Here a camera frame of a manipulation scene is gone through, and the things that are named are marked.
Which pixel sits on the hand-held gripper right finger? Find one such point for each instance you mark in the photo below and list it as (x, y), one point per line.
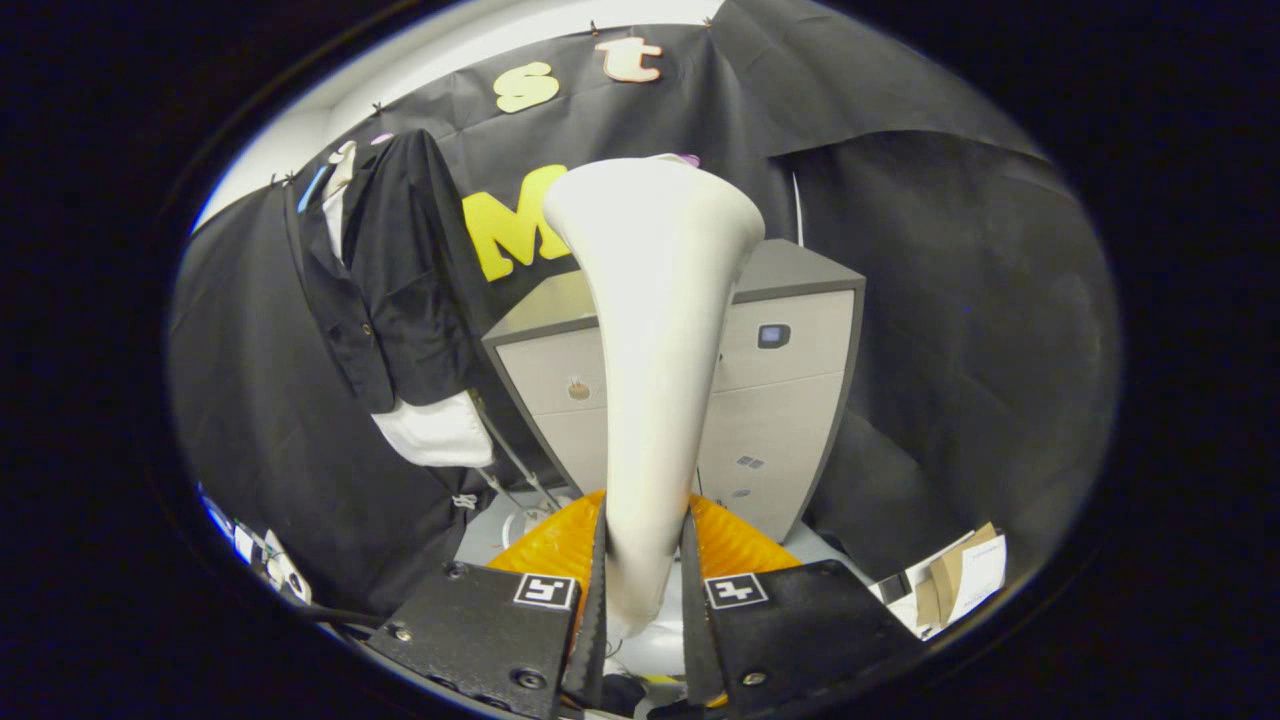
(697, 650)

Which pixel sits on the white and blue clutter pile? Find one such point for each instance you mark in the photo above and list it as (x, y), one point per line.
(275, 570)

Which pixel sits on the cream plastic hanger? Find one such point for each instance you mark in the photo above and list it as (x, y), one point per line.
(343, 160)

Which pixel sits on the black backdrop cloth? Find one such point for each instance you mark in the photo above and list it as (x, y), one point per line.
(950, 350)

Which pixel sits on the white vertical pipe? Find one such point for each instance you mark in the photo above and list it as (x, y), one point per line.
(797, 210)

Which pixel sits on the white garment steamer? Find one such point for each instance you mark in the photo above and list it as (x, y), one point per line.
(660, 350)

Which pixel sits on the black suit jacket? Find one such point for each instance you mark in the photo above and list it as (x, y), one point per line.
(410, 270)

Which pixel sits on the white paper sheet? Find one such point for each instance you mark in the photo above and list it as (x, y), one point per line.
(988, 580)

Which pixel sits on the grey metal stand poles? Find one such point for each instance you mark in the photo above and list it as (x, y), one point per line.
(505, 450)

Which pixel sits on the white shirt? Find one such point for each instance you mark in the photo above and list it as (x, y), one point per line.
(435, 435)

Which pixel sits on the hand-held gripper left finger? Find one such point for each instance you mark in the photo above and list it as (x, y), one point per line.
(590, 650)

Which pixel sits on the brown cardboard box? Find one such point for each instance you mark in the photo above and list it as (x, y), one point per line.
(945, 580)

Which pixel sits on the grey cabinet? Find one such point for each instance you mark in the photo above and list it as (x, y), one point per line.
(790, 420)

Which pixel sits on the small cabinet lock panel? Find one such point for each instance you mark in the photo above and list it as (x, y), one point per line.
(773, 336)

